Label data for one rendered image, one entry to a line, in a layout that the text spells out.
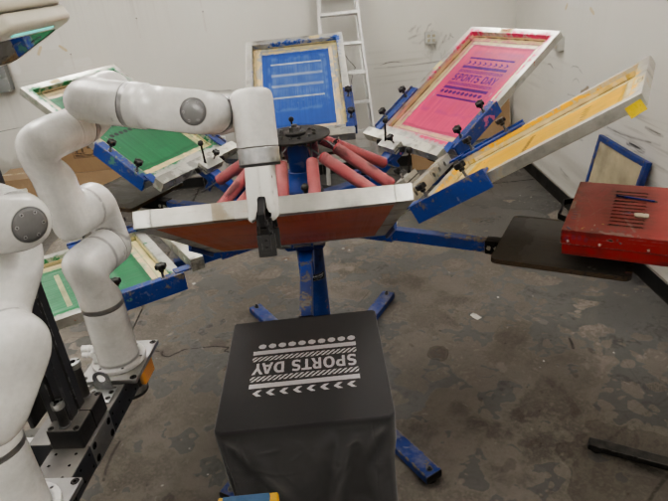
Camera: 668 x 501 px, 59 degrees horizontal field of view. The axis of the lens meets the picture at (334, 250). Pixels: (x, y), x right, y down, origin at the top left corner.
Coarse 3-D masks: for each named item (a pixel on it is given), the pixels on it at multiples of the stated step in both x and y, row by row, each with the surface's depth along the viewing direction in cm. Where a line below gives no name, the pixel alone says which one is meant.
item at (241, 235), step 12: (180, 228) 127; (192, 228) 129; (204, 228) 131; (216, 228) 133; (228, 228) 135; (240, 228) 137; (252, 228) 140; (192, 240) 152; (204, 240) 155; (216, 240) 158; (228, 240) 162; (240, 240) 165; (252, 240) 169; (288, 240) 180
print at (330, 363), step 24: (336, 336) 175; (264, 360) 168; (288, 360) 167; (312, 360) 166; (336, 360) 165; (264, 384) 158; (288, 384) 157; (312, 384) 156; (336, 384) 155; (360, 384) 154
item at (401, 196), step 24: (336, 192) 121; (360, 192) 121; (384, 192) 121; (408, 192) 121; (144, 216) 121; (168, 216) 121; (192, 216) 121; (216, 216) 121; (240, 216) 121; (336, 240) 198
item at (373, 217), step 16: (368, 208) 126; (384, 208) 129; (288, 224) 140; (304, 224) 143; (320, 224) 146; (336, 224) 150; (352, 224) 154; (368, 224) 158; (304, 240) 186; (320, 240) 192
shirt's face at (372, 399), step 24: (360, 312) 186; (240, 336) 180; (264, 336) 179; (288, 336) 177; (312, 336) 176; (360, 336) 174; (240, 360) 169; (360, 360) 164; (240, 384) 159; (384, 384) 154; (240, 408) 151; (264, 408) 150; (288, 408) 149; (312, 408) 148; (336, 408) 147; (360, 408) 146; (384, 408) 146
